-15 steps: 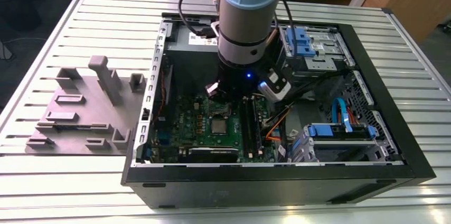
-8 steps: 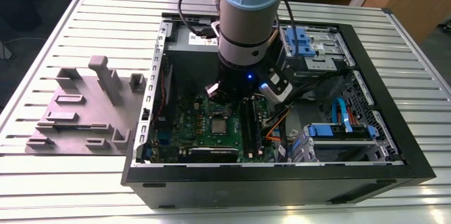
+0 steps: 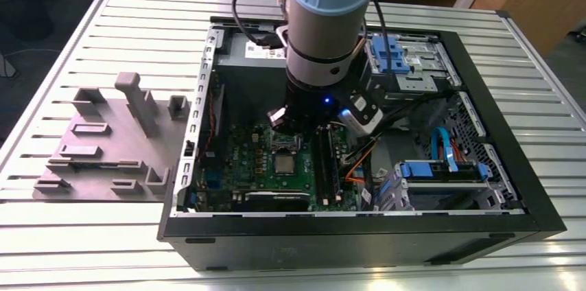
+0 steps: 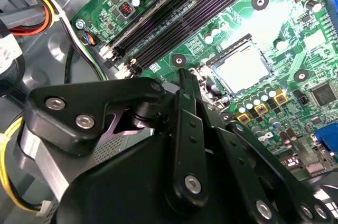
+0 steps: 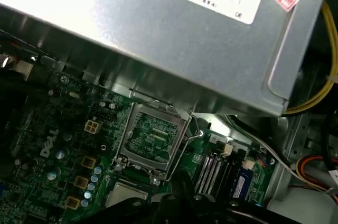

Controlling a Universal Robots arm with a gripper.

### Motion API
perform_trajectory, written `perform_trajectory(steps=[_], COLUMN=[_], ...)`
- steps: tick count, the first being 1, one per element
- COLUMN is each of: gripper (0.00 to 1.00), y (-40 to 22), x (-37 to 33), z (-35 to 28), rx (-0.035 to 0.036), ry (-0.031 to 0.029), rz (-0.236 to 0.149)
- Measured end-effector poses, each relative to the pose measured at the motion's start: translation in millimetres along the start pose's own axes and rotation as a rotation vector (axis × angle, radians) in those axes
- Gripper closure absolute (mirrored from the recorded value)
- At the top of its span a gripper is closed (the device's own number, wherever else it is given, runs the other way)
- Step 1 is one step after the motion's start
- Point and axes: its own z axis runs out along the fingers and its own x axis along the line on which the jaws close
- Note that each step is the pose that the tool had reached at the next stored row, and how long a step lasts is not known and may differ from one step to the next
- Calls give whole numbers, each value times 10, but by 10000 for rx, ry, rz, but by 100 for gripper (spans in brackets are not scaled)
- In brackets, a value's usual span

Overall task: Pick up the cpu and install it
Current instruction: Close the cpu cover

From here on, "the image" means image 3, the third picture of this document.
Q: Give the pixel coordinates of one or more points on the black RAM slot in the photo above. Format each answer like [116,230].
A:
[318,167]

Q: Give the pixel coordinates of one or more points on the silver CPU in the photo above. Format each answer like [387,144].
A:
[286,164]

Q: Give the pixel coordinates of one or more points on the black open PC case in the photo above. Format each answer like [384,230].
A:
[367,243]

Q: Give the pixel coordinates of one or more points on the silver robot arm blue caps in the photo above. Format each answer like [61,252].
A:
[321,47]

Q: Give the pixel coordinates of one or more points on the CPU socket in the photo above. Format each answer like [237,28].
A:
[286,176]

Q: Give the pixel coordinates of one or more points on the silver drive cage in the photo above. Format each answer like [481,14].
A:
[417,81]

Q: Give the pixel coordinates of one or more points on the green motherboard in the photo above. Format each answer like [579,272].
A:
[248,167]

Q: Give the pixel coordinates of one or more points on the wooden cabinet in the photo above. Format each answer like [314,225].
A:
[540,2]

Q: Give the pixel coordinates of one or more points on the grey power supply unit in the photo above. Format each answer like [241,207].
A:
[248,85]

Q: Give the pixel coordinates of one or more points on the small grey wrist camera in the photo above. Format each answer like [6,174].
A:
[276,119]

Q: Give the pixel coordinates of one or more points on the blue disk carrier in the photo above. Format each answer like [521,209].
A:
[399,64]

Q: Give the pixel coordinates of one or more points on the disk bay with blue carrier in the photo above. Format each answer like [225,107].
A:
[419,169]

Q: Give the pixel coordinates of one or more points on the black graphics card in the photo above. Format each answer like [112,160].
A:
[274,203]

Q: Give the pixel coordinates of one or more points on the grey parts rack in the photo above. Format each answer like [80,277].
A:
[124,140]

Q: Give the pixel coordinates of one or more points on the blue RAM stick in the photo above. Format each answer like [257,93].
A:
[94,166]

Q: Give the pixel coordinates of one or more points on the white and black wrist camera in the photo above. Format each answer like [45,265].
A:
[362,123]

